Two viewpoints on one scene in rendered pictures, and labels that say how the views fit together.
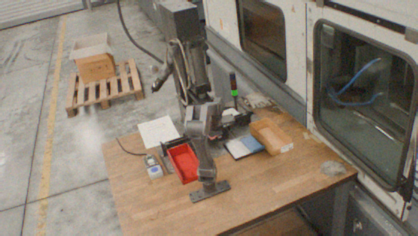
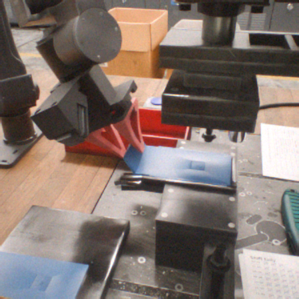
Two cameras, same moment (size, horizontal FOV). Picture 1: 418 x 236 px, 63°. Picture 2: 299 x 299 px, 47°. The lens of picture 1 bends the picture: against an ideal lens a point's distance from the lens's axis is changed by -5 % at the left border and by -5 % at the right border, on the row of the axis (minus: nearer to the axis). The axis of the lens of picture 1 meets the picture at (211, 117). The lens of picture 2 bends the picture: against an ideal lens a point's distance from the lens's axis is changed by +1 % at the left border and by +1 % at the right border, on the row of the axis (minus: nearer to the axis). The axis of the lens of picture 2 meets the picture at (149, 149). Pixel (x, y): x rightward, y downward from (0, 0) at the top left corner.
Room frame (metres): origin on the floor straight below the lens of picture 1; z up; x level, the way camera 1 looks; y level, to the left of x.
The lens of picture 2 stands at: (1.83, -0.35, 1.28)
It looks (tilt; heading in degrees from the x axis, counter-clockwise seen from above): 32 degrees down; 120
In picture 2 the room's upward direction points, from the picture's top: straight up
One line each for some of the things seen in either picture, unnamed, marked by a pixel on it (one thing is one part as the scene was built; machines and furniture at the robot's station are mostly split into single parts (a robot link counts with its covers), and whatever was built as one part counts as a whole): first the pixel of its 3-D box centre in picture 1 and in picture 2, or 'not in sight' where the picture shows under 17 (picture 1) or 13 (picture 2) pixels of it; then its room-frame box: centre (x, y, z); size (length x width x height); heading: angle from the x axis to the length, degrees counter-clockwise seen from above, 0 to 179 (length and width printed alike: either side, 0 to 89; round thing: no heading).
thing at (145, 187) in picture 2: not in sight; (187, 189); (1.69, 0.00, 0.98); 0.13 x 0.01 x 0.03; 18
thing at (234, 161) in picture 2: not in sight; (233, 177); (1.73, 0.06, 0.98); 0.07 x 0.01 x 0.03; 108
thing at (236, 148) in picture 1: (242, 146); (56, 259); (1.56, -0.15, 0.91); 0.17 x 0.16 x 0.02; 108
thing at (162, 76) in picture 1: (163, 74); not in sight; (1.93, 0.24, 1.25); 0.19 x 0.07 x 0.19; 108
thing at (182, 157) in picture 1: (185, 163); (129, 131); (1.48, 0.17, 0.93); 0.25 x 0.12 x 0.06; 18
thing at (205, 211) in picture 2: not in sight; (202, 179); (1.70, 0.03, 0.98); 0.20 x 0.10 x 0.01; 108
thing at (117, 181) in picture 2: not in sight; (140, 181); (1.62, -0.02, 0.98); 0.07 x 0.02 x 0.01; 18
